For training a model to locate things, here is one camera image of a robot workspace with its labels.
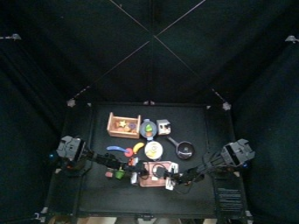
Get blue-grey toy pot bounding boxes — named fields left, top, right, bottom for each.
left=139, top=118, right=159, bottom=141

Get thin diagonal cord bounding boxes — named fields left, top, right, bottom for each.
left=71, top=0, right=207, bottom=101
left=107, top=0, right=228, bottom=103

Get small toy frying pan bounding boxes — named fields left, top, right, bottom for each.
left=165, top=136, right=196, bottom=161

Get wooden toy crate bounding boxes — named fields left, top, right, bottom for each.
left=107, top=111, right=141, bottom=140

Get yellow toy banana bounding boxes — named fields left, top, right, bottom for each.
left=132, top=142, right=145, bottom=154

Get orange toy piece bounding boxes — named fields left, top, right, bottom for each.
left=113, top=125, right=131, bottom=133

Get cream toy pot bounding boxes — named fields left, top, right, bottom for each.
left=144, top=140, right=164, bottom=161

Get blue curved toy piece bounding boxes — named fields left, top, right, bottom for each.
left=105, top=145, right=128, bottom=153

